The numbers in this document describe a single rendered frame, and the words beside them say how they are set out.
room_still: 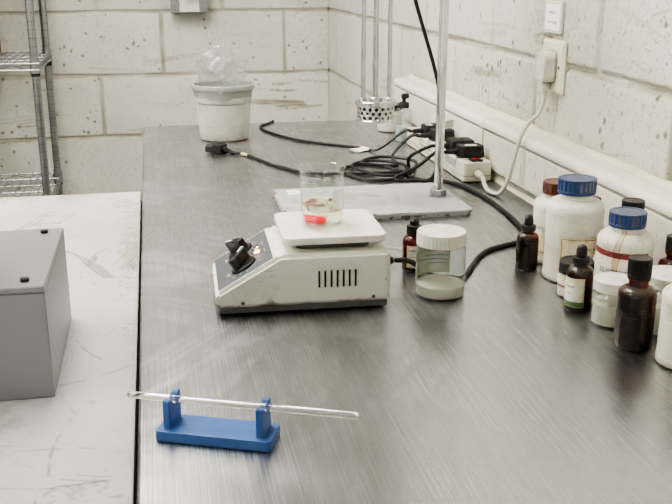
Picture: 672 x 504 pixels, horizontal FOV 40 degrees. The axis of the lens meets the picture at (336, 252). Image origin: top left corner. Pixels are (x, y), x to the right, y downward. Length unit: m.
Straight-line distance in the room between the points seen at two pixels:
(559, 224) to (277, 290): 0.36
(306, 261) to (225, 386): 0.21
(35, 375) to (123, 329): 0.18
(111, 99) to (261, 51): 0.58
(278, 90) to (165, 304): 2.48
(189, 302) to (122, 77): 2.44
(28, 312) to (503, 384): 0.44
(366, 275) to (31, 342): 0.39
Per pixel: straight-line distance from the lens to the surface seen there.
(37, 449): 0.81
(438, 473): 0.75
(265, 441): 0.77
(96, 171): 3.56
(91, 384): 0.92
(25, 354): 0.88
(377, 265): 1.05
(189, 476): 0.75
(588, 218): 1.16
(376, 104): 1.48
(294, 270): 1.04
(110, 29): 3.48
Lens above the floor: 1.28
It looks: 17 degrees down
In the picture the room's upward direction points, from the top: straight up
